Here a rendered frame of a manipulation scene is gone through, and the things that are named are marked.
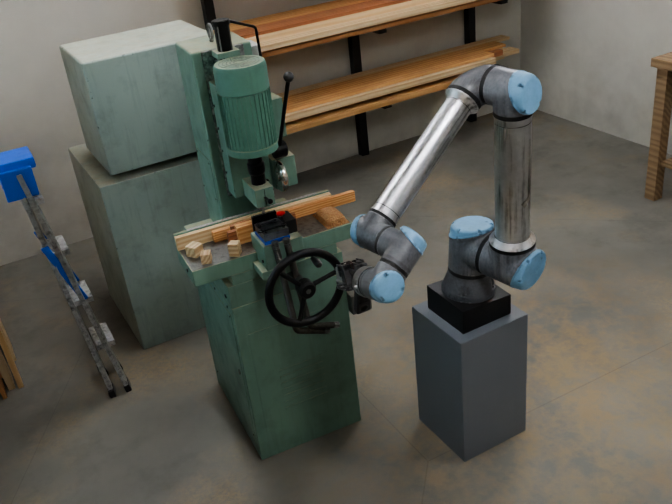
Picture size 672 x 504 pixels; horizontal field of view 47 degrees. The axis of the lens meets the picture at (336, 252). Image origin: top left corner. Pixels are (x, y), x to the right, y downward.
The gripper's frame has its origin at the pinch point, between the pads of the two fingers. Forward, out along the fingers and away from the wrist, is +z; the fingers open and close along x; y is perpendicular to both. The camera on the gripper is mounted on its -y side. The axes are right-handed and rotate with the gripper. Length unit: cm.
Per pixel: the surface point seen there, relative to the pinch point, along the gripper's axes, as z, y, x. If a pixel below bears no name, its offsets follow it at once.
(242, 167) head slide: 47, 40, 9
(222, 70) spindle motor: 22, 72, 14
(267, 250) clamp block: 20.3, 12.9, 15.4
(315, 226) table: 35.8, 13.6, -8.1
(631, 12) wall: 188, 66, -308
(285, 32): 222, 103, -83
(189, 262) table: 37, 14, 38
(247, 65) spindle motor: 19, 72, 6
